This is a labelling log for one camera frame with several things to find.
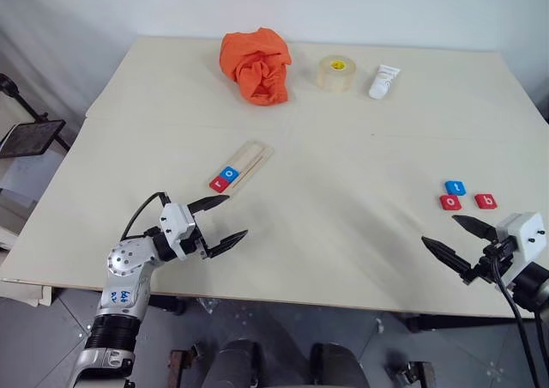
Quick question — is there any white squeeze tube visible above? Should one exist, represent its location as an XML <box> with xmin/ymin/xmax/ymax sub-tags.
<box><xmin>368</xmin><ymin>64</ymin><xmax>402</xmax><ymax>101</ymax></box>

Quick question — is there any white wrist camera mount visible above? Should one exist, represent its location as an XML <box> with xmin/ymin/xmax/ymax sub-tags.
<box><xmin>495</xmin><ymin>211</ymin><xmax>548</xmax><ymax>290</ymax></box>
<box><xmin>158</xmin><ymin>203</ymin><xmax>199</xmax><ymax>260</ymax></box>

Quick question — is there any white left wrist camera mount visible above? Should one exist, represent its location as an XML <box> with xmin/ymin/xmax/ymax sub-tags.
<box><xmin>158</xmin><ymin>203</ymin><xmax>199</xmax><ymax>260</ymax></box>

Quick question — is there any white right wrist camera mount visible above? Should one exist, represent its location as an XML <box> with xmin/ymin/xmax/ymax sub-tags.
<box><xmin>495</xmin><ymin>211</ymin><xmax>548</xmax><ymax>290</ymax></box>

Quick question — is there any white board under table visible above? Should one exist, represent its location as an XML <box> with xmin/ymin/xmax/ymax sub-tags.
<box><xmin>0</xmin><ymin>282</ymin><xmax>52</xmax><ymax>307</ymax></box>

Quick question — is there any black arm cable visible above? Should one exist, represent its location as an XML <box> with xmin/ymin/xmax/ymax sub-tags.
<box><xmin>491</xmin><ymin>250</ymin><xmax>544</xmax><ymax>388</ymax></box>
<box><xmin>119</xmin><ymin>191</ymin><xmax>172</xmax><ymax>241</ymax></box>

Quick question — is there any dark grey rounded shape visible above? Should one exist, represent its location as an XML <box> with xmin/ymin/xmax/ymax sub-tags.
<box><xmin>201</xmin><ymin>339</ymin><xmax>262</xmax><ymax>388</ymax></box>

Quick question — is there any black stand pole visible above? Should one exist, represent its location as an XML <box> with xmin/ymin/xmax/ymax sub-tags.
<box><xmin>0</xmin><ymin>73</ymin><xmax>72</xmax><ymax>151</ymax></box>

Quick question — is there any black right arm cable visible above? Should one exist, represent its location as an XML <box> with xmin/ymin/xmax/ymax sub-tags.
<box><xmin>491</xmin><ymin>250</ymin><xmax>544</xmax><ymax>388</ymax></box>

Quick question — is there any black flat panel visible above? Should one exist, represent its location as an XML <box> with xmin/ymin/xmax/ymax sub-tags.
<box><xmin>0</xmin><ymin>119</ymin><xmax>68</xmax><ymax>160</ymax></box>

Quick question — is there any black table leg bar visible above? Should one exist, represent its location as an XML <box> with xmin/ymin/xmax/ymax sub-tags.
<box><xmin>405</xmin><ymin>312</ymin><xmax>537</xmax><ymax>331</ymax></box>

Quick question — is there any red letter tile b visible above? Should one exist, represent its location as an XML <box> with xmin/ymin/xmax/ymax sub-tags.
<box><xmin>474</xmin><ymin>193</ymin><xmax>500</xmax><ymax>210</ymax></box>

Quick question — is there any wooden letter tile rack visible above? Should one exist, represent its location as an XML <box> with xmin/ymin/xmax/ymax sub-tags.
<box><xmin>207</xmin><ymin>140</ymin><xmax>275</xmax><ymax>192</ymax></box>

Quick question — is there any red letter tile o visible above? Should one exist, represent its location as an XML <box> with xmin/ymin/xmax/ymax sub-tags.
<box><xmin>439</xmin><ymin>194</ymin><xmax>464</xmax><ymax>212</ymax></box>

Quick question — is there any clear tape roll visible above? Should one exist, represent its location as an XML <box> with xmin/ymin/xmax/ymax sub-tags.
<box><xmin>316</xmin><ymin>54</ymin><xmax>357</xmax><ymax>94</ymax></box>

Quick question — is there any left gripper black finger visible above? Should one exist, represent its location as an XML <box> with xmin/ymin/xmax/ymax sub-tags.
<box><xmin>187</xmin><ymin>194</ymin><xmax>232</xmax><ymax>215</ymax></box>
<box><xmin>204</xmin><ymin>229</ymin><xmax>250</xmax><ymax>260</ymax></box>

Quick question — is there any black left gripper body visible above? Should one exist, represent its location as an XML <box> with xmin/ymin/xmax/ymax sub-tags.
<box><xmin>182</xmin><ymin>217</ymin><xmax>216</xmax><ymax>261</ymax></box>

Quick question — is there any crumpled orange cloth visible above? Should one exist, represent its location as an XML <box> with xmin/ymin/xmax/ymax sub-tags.
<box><xmin>219</xmin><ymin>27</ymin><xmax>293</xmax><ymax>107</ymax></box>

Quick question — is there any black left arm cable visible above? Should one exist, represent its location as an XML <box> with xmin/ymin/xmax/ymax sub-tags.
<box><xmin>119</xmin><ymin>191</ymin><xmax>172</xmax><ymax>241</ymax></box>

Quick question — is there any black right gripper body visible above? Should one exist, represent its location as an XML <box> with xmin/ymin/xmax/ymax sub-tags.
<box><xmin>461</xmin><ymin>237</ymin><xmax>516</xmax><ymax>286</ymax></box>

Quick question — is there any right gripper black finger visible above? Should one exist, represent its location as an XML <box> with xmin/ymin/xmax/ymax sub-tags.
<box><xmin>452</xmin><ymin>215</ymin><xmax>498</xmax><ymax>241</ymax></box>
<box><xmin>421</xmin><ymin>235</ymin><xmax>471</xmax><ymax>276</ymax></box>

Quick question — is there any rusty metal bracket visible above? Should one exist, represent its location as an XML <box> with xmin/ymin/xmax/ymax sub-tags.
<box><xmin>169</xmin><ymin>349</ymin><xmax>194</xmax><ymax>388</ymax></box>

